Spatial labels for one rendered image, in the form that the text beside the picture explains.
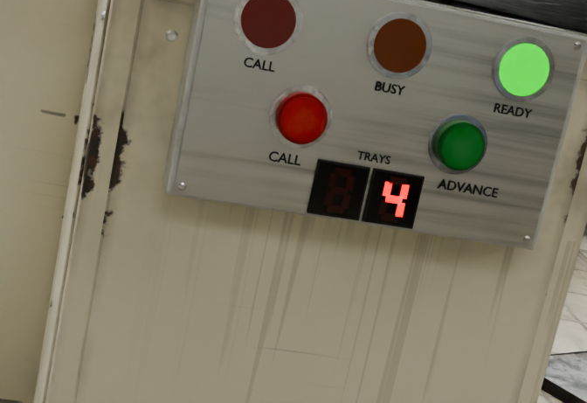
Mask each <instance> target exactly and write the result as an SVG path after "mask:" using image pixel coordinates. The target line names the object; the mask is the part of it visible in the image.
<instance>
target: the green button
mask: <svg viewBox="0 0 587 403"><path fill-rule="evenodd" d="M484 150H485V139H484V136H483V135H482V133H481V131H480V130H479V129H478V128H477V127H476V126H474V125H472V123H470V122H465V121H454V122H450V123H448V124H446V125H445V126H444V127H443V128H442V129H441V130H440V131H439V133H438V135H437V137H436V140H435V152H436V156H437V158H438V160H439V161H440V162H441V163H442V164H443V165H445V166H446V167H447V168H449V169H451V170H468V169H470V168H472V167H473V166H474V165H475V164H476V163H477V162H478V161H479V160H480V159H481V158H482V156H483V153H484Z"/></svg>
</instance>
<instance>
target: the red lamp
mask: <svg viewBox="0 0 587 403"><path fill-rule="evenodd" d="M241 26H242V30H243V33H244V34H245V36H246V37H247V39H248V40H249V41H250V42H252V43H253V44H254V45H256V46H258V47H262V48H275V47H278V46H280V45H283V44H284V43H286V42H287V41H288V40H289V39H290V38H291V36H292V35H293V33H294V29H295V26H296V15H295V11H294V7H293V6H292V5H291V3H290V2H289V1H288V0H249V1H248V2H247V4H246V5H245V7H244V9H243V11H242V15H241Z"/></svg>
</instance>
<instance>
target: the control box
mask: <svg viewBox="0 0 587 403"><path fill-rule="evenodd" d="M248 1H249V0H195V4H194V10H193V16H192V20H191V26H190V35H189V40H188V44H187V50H186V54H185V60H184V64H183V73H182V78H181V83H180V88H179V93H178V98H177V103H176V112H175V117H174V122H173V127H172V132H171V137H170V142H169V151H168V155H167V161H166V165H165V171H164V175H163V183H164V188H165V191H166V194H168V195H173V196H178V197H185V198H195V199H202V200H207V201H213V202H218V203H225V204H231V205H242V206H247V207H253V208H259V209H265V210H271V211H276V212H287V213H293V214H300V215H305V216H311V217H316V218H323V219H333V220H340V221H345V222H351V223H357V224H363V225H369V226H380V227H385V228H391V229H397V230H403V231H409V232H414V233H426V234H431V235H438V236H443V237H449V238H454V239H461V240H471V241H478V242H483V243H489V244H495V245H501V246H507V247H518V248H524V249H529V250H534V249H535V247H536V243H537V240H538V237H539V233H540V230H541V226H542V221H543V217H544V213H545V210H546V207H547V203H548V200H549V194H550V191H551V187H552V184H553V180H554V177H555V174H556V167H557V164H558V161H559V157H560V154H561V150H562V146H563V141H564V137H565V134H566V131H567V127H568V124H569V120H570V115H571V111H572V108H573V104H574V101H575V98H576V94H577V88H578V85H579V81H580V78H581V74H582V71H583V68H584V61H585V58H586V55H587V36H584V35H581V34H577V33H574V32H570V31H562V30H558V29H554V28H549V27H545V26H540V25H536V24H528V23H523V22H519V21H515V20H511V19H506V18H502V17H494V16H489V15H485V14H480V13H476V12H472V11H468V10H460V9H455V8H451V7H446V6H442V5H437V4H434V3H426V2H421V1H417V0H288V1H289V2H290V3H291V5H292V6H293V8H294V11H295V15H296V26H295V29H294V31H293V35H292V36H291V38H290V39H289V40H288V41H287V42H286V43H284V44H283V45H280V46H278V47H275V48H262V47H258V46H256V45H254V44H253V43H252V42H250V41H249V40H248V39H247V37H246V36H245V34H244V33H243V30H242V26H241V15H242V11H243V9H244V7H245V5H246V4H247V2H248ZM398 18H404V19H409V20H411V21H413V22H414V23H416V24H417V25H418V26H419V27H420V28H421V29H422V31H423V32H424V34H425V39H426V50H425V55H424V57H423V59H422V60H421V62H420V63H419V64H418V65H417V66H416V67H414V68H413V69H411V70H410V71H408V72H405V73H393V72H390V71H388V70H386V69H385V68H383V67H382V66H381V65H380V64H379V62H378V61H377V59H376V55H375V52H374V42H375V38H376V35H377V33H378V32H379V30H380V29H381V28H382V27H383V26H384V25H385V24H386V23H388V22H390V21H391V20H394V19H398ZM520 44H532V45H536V46H538V47H540V48H541V49H542V50H543V51H544V52H545V54H546V55H547V58H548V60H549V75H548V78H547V80H546V82H545V83H544V85H543V86H542V87H541V88H540V89H539V90H538V91H537V92H535V93H533V94H531V95H526V96H518V95H514V94H511V93H510V92H509V91H508V90H507V89H506V88H505V87H504V86H503V85H502V83H501V79H500V64H501V61H502V59H503V57H504V56H505V54H506V53H507V52H508V51H509V50H510V49H511V48H513V47H515V46H516V45H520ZM299 92H302V93H309V94H312V95H314V96H315V97H316V98H318V99H319V100H320V101H321V102H322V103H323V105H324V107H325V108H326V110H327V113H328V123H327V126H326V128H325V130H324V132H323V133H322V135H321V136H320V137H319V138H318V139H316V140H315V141H313V142H310V143H307V144H297V143H293V142H290V141H288V140H287V139H286V138H285V137H284V136H283V135H282V134H281V133H280V131H279V130H278V128H277V124H276V112H277V109H278V106H279V104H280V103H281V102H282V101H283V100H284V99H285V98H286V97H287V96H288V95H290V94H294V93H299ZM454 121H465V122H470V123H472V125H474V126H476V127H477V128H478V129H479V130H480V131H481V133H482V135H483V136H484V139H485V150H484V153H483V156H482V158H481V159H480V160H479V161H478V162H477V163H476V164H475V165H474V166H473V167H472V168H470V169H468V170H451V169H449V168H447V167H446V166H445V165H443V164H442V163H441V162H440V161H439V160H438V158H437V156H436V152H435V140H436V137H437V135H438V133H439V131H440V130H441V129H442V128H443V127H444V126H445V125H446V124H448V123H450V122H454ZM335 167H338V168H343V169H349V170H352V175H351V176H354V177H355V182H354V185H353V190H352V191H350V190H348V194H349V195H351V198H350V201H349V208H348V209H345V208H344V210H343V214H340V213H334V212H326V210H327V205H323V204H324V199H325V196H326V191H331V187H328V180H329V175H330V172H332V173H335ZM390 176H392V177H401V178H407V181H406V184H407V185H409V186H410V188H409V191H408V195H407V199H404V198H403V200H402V203H405V207H404V213H403V217H398V219H397V222H391V221H386V220H381V217H382V214H379V213H378V211H379V207H380V203H381V199H382V200H385V199H386V196H383V188H384V184H385V181H386V182H389V181H390Z"/></svg>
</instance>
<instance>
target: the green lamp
mask: <svg viewBox="0 0 587 403"><path fill-rule="evenodd" d="M548 75H549V60H548V58H547V55H546V54H545V52H544V51H543V50H542V49H541V48H540V47H538V46H536V45H532V44H520V45H516V46H515V47H513V48H511V49H510V50H509V51H508V52H507V53H506V54H505V56H504V57H503V59H502V61H501V64H500V79H501V83H502V85H503V86H504V87H505V88H506V89H507V90H508V91H509V92H510V93H511V94H514V95H518V96H526V95H531V94H533V93H535V92H537V91H538V90H539V89H540V88H541V87H542V86H543V85H544V83H545V82H546V80H547V78H548Z"/></svg>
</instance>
